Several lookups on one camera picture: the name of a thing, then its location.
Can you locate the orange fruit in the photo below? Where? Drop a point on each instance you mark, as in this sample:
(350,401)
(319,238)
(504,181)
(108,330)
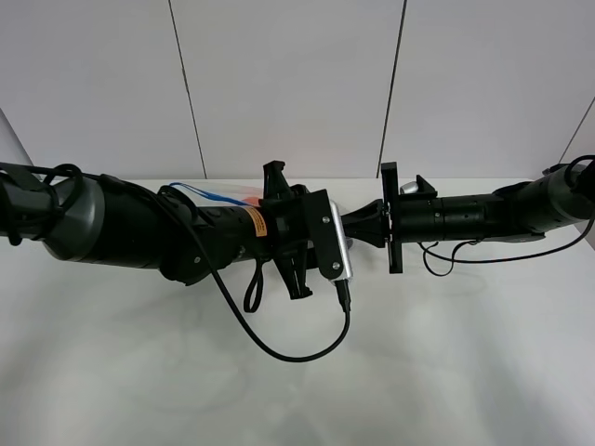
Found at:
(253,201)

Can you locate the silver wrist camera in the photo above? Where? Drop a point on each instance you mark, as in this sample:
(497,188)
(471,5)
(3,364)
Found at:
(419,188)
(327,236)

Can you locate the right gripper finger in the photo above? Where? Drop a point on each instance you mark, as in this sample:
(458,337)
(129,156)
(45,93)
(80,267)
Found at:
(373,237)
(369,216)

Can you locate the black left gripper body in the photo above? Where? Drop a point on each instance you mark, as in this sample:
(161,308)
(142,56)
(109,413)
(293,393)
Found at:
(294,218)

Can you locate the clear zip bag blue seal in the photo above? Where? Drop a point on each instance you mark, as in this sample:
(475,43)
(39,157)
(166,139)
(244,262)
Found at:
(213,193)

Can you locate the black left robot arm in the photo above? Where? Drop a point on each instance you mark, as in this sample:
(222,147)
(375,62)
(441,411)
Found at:
(104,220)

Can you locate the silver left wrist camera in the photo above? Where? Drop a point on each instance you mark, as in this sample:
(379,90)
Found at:
(327,236)

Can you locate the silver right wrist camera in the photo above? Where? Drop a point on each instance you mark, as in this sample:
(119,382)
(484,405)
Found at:
(419,188)

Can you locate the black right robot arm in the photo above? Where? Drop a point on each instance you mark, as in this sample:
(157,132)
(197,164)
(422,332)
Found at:
(518,213)

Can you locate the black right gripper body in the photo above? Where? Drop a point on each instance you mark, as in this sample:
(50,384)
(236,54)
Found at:
(407,220)

